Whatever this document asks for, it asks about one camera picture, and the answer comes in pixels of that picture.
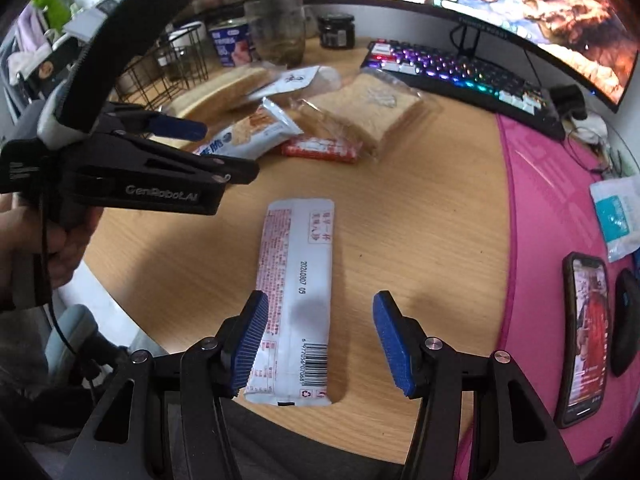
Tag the red white lighter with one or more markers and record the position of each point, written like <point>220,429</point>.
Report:
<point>333,150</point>

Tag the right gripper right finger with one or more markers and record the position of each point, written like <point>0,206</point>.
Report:
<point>402,340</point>

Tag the long white snack wrapper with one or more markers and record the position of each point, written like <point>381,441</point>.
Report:
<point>295,273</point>

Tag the small white round packet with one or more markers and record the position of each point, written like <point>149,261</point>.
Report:
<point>306,81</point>

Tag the white lid glass jar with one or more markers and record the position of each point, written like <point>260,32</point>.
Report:
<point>187,48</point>

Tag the black wire basket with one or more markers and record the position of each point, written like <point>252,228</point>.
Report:
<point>153,80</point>

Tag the teal white tissue packet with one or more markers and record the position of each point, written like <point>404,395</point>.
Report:
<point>617,206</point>

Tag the black computer mouse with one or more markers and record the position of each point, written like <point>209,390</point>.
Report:
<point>625,339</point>

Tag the small black jar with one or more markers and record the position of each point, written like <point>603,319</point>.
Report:
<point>336,31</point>

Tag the pink desk mat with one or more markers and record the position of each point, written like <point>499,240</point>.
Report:
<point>551,215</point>

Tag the RGB mechanical keyboard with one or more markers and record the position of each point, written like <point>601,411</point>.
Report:
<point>468,80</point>

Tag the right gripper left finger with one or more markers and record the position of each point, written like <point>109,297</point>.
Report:
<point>245,338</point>

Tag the cracker packet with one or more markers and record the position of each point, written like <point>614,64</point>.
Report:
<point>254,135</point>

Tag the bagged bread slice with desiccant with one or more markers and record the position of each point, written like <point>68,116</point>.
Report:
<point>374,112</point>

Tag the blue luncheon meat can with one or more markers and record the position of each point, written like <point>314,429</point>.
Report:
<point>233,43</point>

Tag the clear glass tea jar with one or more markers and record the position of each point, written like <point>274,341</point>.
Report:
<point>278,30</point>

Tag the person's left hand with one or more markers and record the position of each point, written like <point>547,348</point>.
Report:
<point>21,232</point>

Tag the smartphone on mat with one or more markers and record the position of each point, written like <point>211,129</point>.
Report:
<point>587,337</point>

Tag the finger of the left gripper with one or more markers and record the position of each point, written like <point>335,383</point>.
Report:
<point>136,119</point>
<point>175,165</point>

